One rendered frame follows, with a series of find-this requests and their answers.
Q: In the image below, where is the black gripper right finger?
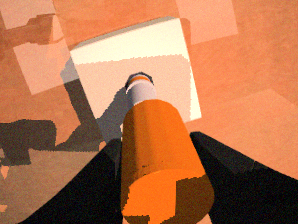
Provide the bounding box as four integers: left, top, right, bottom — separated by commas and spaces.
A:
189, 132, 298, 224

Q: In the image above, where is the orange marker cap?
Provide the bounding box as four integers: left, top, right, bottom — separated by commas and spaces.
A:
120, 99, 214, 224

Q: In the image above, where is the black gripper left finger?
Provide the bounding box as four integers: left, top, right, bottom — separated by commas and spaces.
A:
19, 139, 124, 224

